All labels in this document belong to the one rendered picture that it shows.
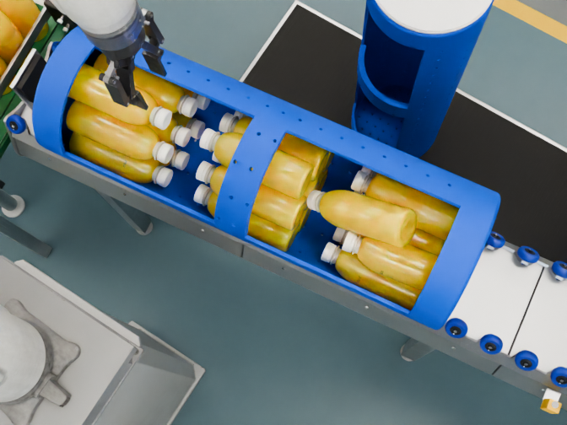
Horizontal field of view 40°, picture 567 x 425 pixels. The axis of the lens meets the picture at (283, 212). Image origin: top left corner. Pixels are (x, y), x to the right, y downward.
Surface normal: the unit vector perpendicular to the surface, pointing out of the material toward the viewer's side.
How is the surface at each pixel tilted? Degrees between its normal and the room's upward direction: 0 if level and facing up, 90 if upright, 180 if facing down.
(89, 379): 4
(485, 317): 0
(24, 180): 0
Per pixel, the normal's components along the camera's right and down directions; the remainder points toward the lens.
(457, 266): -0.20, 0.07
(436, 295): -0.35, 0.47
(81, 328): -0.11, -0.28
